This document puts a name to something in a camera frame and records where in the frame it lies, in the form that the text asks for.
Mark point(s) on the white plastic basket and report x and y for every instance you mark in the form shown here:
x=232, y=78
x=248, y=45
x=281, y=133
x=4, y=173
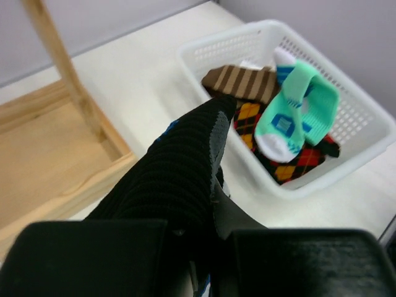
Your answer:
x=362, y=127

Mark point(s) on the black blue grey sock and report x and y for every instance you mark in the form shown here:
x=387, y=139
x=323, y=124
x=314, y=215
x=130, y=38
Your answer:
x=175, y=181

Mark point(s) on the argyle red orange sock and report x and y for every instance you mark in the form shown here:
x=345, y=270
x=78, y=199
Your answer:
x=245, y=121

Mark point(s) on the brown striped sock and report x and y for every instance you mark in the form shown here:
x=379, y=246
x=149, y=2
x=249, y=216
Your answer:
x=242, y=83

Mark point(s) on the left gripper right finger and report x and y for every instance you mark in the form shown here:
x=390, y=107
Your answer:
x=252, y=260

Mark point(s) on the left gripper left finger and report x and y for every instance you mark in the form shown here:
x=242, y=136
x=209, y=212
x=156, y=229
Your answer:
x=93, y=258

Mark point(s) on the wooden hanger rack frame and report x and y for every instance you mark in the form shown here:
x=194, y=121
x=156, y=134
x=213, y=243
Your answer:
x=59, y=151

